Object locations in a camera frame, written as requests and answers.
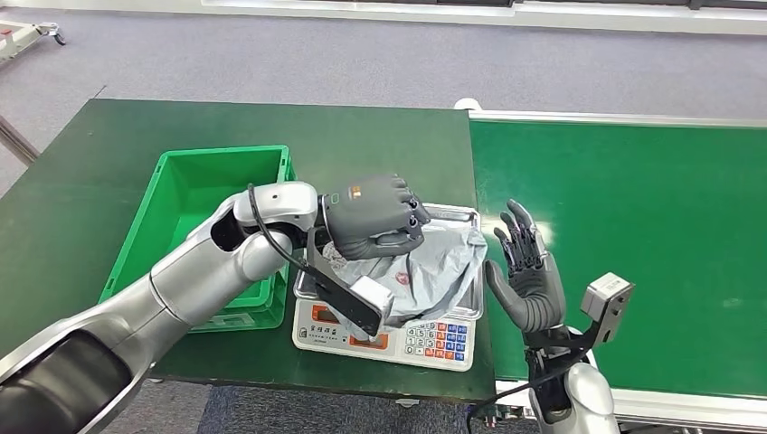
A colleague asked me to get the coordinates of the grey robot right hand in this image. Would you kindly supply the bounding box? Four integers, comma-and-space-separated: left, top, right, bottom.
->
484, 199, 567, 335

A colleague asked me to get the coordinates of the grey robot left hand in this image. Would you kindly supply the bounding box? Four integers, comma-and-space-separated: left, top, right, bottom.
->
320, 174, 431, 261

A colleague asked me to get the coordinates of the grey plastic mailer package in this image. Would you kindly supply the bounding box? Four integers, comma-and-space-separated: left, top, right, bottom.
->
323, 218, 489, 331

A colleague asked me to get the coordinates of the green conveyor belt machine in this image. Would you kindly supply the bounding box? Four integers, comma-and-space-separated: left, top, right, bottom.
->
453, 99, 767, 434

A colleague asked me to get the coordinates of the white electronic scale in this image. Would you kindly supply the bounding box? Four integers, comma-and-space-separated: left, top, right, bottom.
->
291, 296, 478, 373

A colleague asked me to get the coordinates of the green plastic crate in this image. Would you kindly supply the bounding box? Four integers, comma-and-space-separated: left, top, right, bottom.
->
99, 145, 298, 334

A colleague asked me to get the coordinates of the white wheeled cart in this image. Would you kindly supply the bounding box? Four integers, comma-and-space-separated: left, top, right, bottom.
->
0, 17, 67, 61

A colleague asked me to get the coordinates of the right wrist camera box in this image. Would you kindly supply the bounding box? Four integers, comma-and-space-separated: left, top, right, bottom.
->
580, 272, 635, 349

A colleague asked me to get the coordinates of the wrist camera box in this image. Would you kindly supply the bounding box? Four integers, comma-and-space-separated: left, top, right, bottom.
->
580, 272, 635, 349
305, 227, 395, 338

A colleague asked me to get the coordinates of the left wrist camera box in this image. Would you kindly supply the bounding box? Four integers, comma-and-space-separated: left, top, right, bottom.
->
305, 227, 395, 338

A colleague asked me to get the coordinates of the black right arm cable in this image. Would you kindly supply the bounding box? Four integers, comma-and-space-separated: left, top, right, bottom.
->
466, 341, 595, 434

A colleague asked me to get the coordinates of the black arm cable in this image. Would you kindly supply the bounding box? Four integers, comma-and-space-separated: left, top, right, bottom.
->
466, 341, 595, 434
246, 182, 318, 277

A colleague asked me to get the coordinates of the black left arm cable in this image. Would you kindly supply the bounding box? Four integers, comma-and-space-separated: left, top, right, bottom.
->
246, 182, 318, 277

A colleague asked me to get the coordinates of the grey metal floor rail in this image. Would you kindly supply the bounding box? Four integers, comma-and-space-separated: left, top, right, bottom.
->
0, 112, 41, 164

